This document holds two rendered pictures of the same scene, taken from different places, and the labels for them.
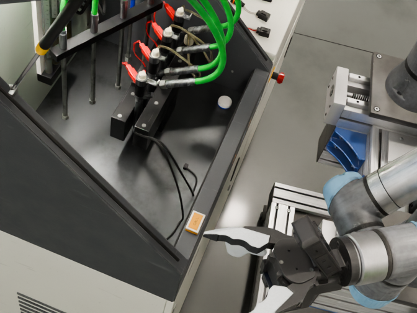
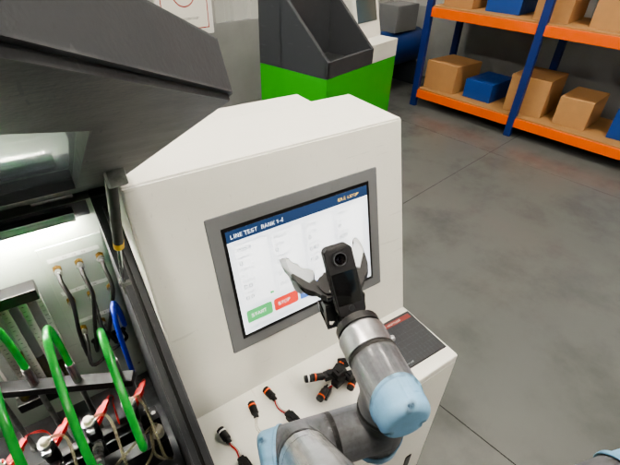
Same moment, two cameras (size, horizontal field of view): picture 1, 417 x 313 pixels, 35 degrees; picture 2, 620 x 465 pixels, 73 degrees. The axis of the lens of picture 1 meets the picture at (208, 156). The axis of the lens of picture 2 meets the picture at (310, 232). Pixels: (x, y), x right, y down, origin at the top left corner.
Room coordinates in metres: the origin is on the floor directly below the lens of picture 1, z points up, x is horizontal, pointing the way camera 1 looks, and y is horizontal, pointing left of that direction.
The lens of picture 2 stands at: (1.17, -0.45, 1.94)
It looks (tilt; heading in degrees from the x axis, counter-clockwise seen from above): 36 degrees down; 47
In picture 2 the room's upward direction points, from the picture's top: 2 degrees clockwise
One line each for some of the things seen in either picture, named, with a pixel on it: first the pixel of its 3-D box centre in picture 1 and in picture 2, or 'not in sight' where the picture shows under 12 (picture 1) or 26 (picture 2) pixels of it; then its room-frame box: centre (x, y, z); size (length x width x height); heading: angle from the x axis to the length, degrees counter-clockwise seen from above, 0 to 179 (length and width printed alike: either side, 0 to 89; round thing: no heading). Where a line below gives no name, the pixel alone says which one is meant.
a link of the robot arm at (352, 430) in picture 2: not in sight; (368, 427); (1.47, -0.27, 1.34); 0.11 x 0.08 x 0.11; 156
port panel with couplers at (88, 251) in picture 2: not in sight; (89, 294); (1.27, 0.43, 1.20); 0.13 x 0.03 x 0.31; 173
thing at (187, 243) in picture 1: (219, 169); not in sight; (0.96, -0.04, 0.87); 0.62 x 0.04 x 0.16; 173
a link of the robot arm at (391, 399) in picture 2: not in sight; (388, 387); (1.49, -0.28, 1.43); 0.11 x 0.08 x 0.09; 66
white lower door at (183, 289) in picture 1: (200, 247); not in sight; (0.96, -0.05, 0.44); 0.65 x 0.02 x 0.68; 173
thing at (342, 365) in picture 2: not in sight; (348, 371); (1.71, -0.04, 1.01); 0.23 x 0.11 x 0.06; 173
